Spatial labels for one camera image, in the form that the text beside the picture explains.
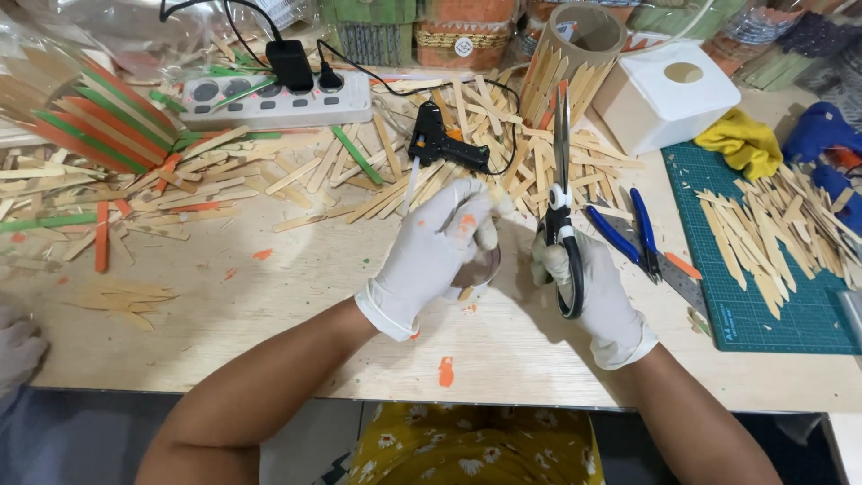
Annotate white glue stick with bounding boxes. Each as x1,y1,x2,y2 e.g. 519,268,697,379
401,156,422,217

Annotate yellow cloth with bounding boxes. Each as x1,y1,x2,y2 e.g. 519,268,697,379
694,108,784,181

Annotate pile of cut pointed sticks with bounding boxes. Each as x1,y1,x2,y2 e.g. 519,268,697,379
695,160,862,322

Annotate person's right hand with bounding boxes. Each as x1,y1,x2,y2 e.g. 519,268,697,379
531,229,660,370

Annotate white power strip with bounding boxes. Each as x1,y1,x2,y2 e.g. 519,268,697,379
180,70,374,132

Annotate green cutting mat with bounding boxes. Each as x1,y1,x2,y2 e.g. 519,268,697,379
661,140,862,355

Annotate black power adapter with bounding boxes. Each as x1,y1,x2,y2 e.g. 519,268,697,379
265,40,315,93

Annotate person's yellow floral clothing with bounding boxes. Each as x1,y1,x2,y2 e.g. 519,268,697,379
346,402,605,485

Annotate small flat stick bundle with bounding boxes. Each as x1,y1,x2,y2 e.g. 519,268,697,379
73,278,180,332

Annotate cardboard tube with glued sticks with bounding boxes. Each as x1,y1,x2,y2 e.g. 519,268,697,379
520,3,629,130

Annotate green wooden stick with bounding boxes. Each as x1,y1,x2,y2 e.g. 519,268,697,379
329,124,385,186
0,212,99,234

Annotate person's left hand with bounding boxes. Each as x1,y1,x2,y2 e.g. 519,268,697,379
355,178,503,342

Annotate blue hot glue gun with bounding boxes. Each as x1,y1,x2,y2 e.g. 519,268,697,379
781,101,862,237

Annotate small brown cardboard roll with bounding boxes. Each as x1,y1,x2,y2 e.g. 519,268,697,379
449,245,503,301

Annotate short orange stick piece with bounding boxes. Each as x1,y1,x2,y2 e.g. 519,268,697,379
664,252,703,281

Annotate metal ruler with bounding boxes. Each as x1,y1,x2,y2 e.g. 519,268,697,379
593,195,709,319

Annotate row of finished stick crafts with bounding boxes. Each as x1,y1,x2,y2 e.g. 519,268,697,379
322,0,862,92

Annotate long orange wooden stick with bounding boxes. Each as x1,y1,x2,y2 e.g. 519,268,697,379
93,200,110,274

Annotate black and white scissors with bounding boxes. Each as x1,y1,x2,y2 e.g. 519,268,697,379
537,86,586,320

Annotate white square tissue box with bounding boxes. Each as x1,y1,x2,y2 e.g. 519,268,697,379
592,40,742,157

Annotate heap of plain wooden sticks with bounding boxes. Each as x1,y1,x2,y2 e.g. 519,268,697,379
0,64,647,273

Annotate black hot glue gun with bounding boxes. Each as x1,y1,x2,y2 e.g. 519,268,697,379
407,101,492,175

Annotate blue handled pliers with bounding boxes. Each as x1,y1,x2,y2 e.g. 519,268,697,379
584,187,665,284

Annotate orange green striped stick craft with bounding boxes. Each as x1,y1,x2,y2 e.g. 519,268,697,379
0,53,181,177

